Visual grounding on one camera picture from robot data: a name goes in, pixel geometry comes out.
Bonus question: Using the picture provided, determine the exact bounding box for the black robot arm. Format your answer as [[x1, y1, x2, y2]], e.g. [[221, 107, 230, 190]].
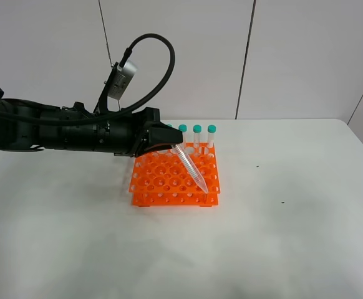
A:
[[0, 88, 183, 158]]

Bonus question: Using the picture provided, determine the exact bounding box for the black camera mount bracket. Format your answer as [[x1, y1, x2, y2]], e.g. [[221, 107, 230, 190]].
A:
[[94, 62, 118, 116]]

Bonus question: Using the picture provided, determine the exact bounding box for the clear tube teal cap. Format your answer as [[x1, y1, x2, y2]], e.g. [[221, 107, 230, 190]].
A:
[[172, 145, 209, 194]]

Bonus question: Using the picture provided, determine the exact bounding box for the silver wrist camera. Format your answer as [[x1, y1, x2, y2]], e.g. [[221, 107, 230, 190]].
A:
[[108, 59, 137, 100]]

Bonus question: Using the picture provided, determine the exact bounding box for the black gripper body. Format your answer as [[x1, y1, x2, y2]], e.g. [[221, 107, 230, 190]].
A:
[[106, 107, 162, 157]]

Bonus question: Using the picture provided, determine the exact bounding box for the orange test tube rack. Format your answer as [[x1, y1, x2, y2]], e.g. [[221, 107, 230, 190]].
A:
[[129, 143, 221, 207]]

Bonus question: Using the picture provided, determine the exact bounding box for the black camera cable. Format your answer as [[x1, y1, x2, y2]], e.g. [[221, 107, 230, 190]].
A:
[[0, 33, 176, 127]]

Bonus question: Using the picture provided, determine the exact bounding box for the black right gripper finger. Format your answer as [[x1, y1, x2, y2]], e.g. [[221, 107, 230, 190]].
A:
[[149, 123, 183, 151]]

